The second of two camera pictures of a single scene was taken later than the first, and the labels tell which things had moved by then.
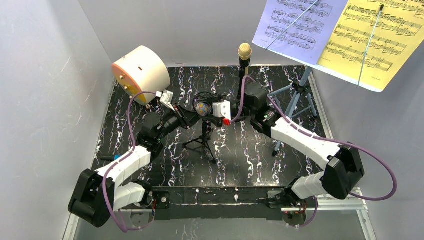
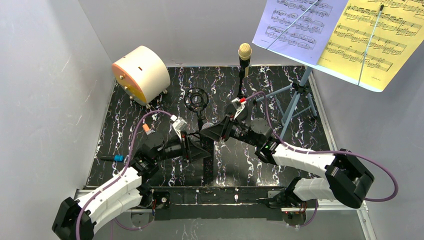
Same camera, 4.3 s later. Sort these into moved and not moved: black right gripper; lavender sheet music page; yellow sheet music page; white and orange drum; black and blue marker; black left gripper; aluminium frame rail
Moved: black left gripper; black right gripper
Not moved: aluminium frame rail; yellow sheet music page; black and blue marker; white and orange drum; lavender sheet music page
